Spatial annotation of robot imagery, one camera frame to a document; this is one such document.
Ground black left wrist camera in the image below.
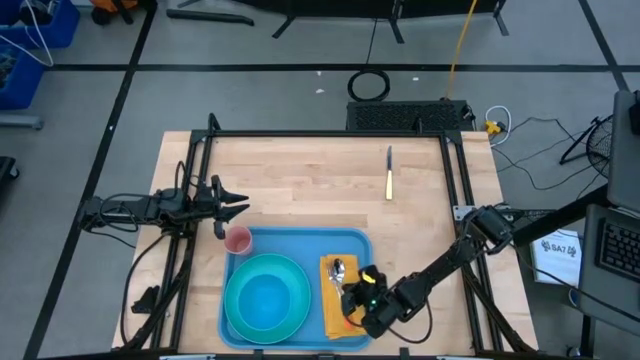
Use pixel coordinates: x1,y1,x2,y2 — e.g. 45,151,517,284
195,186,215,213

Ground black stand legs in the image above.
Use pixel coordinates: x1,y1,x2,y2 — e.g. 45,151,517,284
174,0,511,46

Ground grey laptop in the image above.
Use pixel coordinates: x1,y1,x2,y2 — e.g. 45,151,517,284
578,202,640,337

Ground blue plastic bowl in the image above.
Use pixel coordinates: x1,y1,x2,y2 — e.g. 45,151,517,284
236,273,293,332

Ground blue storage bin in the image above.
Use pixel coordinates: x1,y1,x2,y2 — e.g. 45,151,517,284
0,0,82,50
0,43,47,112

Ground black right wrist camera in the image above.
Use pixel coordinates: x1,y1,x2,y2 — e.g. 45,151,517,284
358,265,388,289

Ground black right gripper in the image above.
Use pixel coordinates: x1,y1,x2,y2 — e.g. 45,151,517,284
341,283,391,320

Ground black perforated computer case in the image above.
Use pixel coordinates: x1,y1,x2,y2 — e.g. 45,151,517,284
345,99,476,133

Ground orange shop vacuum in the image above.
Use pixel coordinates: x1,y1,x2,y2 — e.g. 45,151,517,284
88,0,145,26

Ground black bracket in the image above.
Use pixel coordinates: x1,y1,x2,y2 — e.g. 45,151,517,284
130,284,162,316

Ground yellow cloth napkin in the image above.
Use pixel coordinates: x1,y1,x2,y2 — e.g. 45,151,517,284
319,253,369,342

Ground teal plastic plate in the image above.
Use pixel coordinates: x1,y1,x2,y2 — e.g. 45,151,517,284
222,252,313,346

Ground pink plastic cup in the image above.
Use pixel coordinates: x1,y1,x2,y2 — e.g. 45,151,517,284
223,225,255,257

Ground yellow extension cable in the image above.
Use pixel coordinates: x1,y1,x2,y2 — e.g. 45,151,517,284
445,0,480,102

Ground knife with yellow handle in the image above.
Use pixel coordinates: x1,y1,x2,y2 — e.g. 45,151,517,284
384,144,395,202

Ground black wire fan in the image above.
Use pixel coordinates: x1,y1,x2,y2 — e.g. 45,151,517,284
558,114,616,180

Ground black chair base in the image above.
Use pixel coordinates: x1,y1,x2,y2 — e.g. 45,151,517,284
0,155,22,197

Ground black floor cables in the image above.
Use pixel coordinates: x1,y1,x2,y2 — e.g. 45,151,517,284
491,116,609,202

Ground grey monitor panel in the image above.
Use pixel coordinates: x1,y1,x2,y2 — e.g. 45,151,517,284
605,89,640,214

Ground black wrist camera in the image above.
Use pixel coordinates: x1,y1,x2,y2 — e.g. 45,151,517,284
195,186,215,213
358,265,388,289

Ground white paper sheet SA7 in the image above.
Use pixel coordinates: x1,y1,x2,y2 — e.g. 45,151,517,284
529,228,585,289

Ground black coiled cable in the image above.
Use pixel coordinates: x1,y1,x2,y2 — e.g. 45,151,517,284
347,68,392,104

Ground white looped cable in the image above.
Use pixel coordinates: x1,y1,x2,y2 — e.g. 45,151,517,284
484,104,513,147

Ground black aluminium table frame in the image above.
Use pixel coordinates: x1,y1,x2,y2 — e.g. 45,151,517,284
119,112,539,360

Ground silver spoon orange handle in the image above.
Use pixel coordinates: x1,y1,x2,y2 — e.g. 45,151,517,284
326,257,354,332

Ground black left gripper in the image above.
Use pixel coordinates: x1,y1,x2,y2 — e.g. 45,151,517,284
192,174,251,241

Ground blue plastic tray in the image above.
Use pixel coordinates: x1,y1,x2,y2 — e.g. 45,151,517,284
216,225,376,353

